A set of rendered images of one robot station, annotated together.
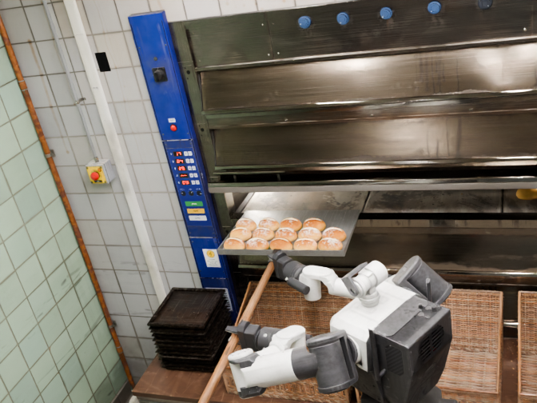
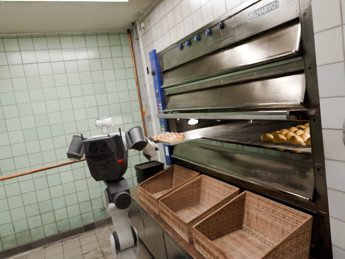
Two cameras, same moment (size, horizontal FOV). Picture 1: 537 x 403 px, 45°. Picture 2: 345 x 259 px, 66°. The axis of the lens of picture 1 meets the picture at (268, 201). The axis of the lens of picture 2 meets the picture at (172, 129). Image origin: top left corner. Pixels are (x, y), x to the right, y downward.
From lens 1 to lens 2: 216 cm
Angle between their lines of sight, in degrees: 45
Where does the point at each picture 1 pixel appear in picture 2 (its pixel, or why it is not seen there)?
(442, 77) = (212, 66)
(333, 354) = (73, 141)
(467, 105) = (221, 79)
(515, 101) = (234, 75)
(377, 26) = (196, 45)
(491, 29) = (225, 38)
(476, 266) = (231, 171)
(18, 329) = not seen: hidden behind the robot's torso
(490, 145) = (228, 100)
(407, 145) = (206, 100)
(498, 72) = (227, 60)
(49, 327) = not seen: hidden behind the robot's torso
